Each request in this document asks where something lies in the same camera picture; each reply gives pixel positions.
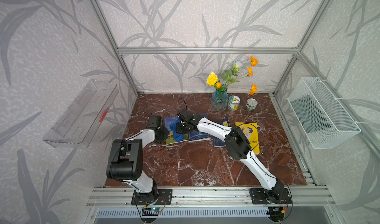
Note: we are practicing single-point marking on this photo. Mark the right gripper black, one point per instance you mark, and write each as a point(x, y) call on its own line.
point(177, 126)

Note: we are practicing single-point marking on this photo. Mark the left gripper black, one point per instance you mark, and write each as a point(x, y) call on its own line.
point(166, 133)

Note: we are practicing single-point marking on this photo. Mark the Little Prince blue book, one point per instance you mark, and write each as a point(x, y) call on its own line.
point(195, 136)

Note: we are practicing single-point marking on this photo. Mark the Animal Farm book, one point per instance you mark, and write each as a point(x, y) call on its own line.
point(170, 123)

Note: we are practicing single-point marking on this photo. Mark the dark navy Chinese book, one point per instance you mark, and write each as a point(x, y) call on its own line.
point(217, 142)

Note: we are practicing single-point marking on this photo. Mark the yellow book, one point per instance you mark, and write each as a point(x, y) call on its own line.
point(251, 132)

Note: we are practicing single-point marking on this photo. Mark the blue cloth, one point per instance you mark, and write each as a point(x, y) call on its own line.
point(177, 136)

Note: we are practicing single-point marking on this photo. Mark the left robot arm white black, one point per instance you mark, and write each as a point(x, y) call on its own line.
point(125, 163)

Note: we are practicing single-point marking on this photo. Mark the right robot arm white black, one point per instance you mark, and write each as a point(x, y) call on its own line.
point(238, 148)

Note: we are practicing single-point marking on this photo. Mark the glass vase teal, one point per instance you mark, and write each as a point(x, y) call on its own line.
point(219, 100)

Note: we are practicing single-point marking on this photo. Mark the green white tin can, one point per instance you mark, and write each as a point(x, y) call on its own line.
point(233, 103)

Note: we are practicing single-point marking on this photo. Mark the open silver tin can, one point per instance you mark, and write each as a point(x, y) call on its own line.
point(251, 104)

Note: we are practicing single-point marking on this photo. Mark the yellow orange flower bouquet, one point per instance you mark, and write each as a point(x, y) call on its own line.
point(233, 75)

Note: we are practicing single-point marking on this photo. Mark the clear acrylic shelf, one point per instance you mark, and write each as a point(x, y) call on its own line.
point(80, 122)

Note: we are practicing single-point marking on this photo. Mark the left circuit board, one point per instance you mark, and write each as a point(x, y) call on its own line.
point(152, 211)

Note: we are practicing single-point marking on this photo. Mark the circuit board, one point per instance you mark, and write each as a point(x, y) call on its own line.
point(152, 211)
point(276, 213)

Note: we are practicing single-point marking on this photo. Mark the right circuit board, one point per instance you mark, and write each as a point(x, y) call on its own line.
point(276, 213)

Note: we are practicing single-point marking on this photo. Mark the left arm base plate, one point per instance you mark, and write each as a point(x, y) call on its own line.
point(163, 196)

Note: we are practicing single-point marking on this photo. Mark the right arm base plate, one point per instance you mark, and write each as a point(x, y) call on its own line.
point(258, 195)

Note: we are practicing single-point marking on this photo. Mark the white wire basket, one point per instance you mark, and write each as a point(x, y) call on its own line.
point(325, 121)

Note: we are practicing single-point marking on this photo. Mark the aluminium front rail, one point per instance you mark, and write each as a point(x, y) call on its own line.
point(209, 196)

